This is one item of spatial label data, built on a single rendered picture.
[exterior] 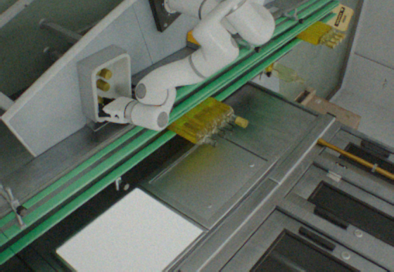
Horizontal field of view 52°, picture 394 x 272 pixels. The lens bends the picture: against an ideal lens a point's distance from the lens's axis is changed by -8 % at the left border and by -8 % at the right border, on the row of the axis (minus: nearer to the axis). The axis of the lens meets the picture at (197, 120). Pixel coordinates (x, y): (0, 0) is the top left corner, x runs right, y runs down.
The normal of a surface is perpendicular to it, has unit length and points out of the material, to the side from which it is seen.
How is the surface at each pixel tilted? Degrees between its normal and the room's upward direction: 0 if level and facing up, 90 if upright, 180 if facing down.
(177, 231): 90
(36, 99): 0
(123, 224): 90
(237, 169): 90
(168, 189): 90
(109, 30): 0
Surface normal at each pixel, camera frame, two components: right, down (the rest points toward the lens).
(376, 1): -0.62, 0.46
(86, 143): 0.05, -0.79
